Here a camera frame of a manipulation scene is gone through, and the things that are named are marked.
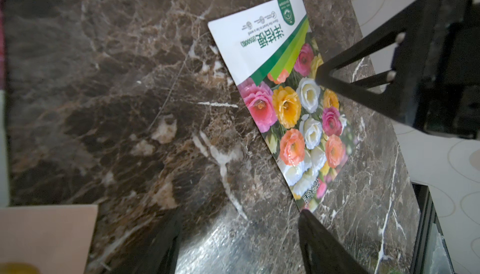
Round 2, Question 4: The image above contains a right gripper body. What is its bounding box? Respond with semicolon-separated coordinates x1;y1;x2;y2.
413;0;480;140

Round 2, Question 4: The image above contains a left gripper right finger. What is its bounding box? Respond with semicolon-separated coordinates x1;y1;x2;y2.
298;209;367;274

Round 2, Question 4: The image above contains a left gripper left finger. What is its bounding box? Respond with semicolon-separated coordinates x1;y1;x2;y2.
112;210;182;274

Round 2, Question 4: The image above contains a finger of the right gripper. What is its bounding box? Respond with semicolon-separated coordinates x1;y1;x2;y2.
316;0;474;126

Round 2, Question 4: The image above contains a flower seed packet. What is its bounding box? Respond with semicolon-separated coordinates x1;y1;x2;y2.
208;0;358;211

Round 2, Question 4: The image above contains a yellow turmeric powder bottle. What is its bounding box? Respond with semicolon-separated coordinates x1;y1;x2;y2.
0;262;41;274

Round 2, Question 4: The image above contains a red polka dot toaster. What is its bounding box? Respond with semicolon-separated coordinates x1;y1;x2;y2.
0;0;10;208

